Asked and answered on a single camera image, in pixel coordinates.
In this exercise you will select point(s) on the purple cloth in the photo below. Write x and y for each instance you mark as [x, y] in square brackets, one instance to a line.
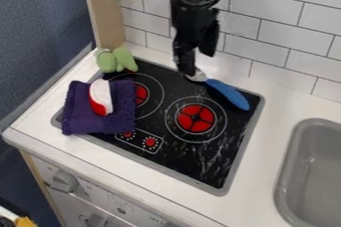
[82, 116]

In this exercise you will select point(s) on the toy stove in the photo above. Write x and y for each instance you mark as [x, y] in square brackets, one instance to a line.
[195, 138]

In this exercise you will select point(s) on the red and white toy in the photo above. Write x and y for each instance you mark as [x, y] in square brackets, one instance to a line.
[100, 98]

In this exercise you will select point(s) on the toy sink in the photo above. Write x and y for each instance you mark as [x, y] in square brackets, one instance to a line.
[313, 178]

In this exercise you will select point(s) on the green toy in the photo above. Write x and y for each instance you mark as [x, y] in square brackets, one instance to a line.
[113, 60]

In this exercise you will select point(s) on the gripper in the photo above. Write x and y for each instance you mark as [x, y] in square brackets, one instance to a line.
[191, 12]

